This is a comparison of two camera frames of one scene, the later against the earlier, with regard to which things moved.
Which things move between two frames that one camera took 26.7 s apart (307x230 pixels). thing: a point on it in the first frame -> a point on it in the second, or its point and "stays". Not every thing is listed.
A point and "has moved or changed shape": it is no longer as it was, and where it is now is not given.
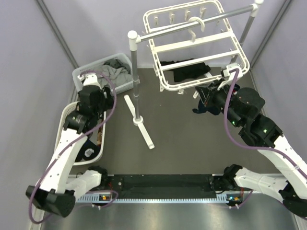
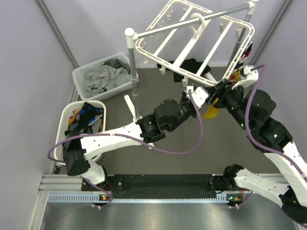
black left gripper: (108, 102) -> (185, 98)
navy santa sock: (202, 108) -> (246, 53)
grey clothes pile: (114, 73) stays
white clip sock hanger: (192, 44) has moved or changed shape
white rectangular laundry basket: (114, 72) stays
